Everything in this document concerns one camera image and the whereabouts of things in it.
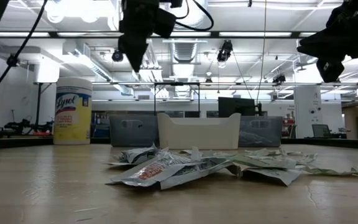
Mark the white drug facts packet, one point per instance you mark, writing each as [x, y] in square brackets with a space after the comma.
[210, 163]
[135, 154]
[275, 175]

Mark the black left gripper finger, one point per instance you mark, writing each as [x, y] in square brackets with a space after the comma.
[134, 53]

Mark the silver ventilation duct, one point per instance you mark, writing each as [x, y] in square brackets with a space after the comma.
[183, 51]

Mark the black ceiling spotlight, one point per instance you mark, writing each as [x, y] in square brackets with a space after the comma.
[117, 56]
[12, 60]
[279, 79]
[225, 49]

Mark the rig light bar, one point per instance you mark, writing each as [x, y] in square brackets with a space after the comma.
[253, 34]

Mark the white square pillar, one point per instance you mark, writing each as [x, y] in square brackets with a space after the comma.
[308, 112]

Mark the black computer monitor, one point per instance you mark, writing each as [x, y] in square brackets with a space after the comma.
[235, 107]

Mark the white plastic bin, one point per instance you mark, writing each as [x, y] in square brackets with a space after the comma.
[197, 133]

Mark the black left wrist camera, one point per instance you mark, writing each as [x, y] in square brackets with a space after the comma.
[165, 23]

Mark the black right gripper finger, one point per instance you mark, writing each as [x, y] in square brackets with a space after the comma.
[312, 45]

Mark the translucent grey plastic bin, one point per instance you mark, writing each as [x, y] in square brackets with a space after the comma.
[132, 133]
[266, 124]

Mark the white packet red label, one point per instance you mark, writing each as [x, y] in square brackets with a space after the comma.
[154, 172]

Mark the yellow Lysol wipes canister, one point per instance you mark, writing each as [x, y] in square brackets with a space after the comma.
[73, 124]

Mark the black metal table frame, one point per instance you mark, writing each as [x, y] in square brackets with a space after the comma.
[17, 143]

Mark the black office chair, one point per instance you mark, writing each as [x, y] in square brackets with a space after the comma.
[320, 130]

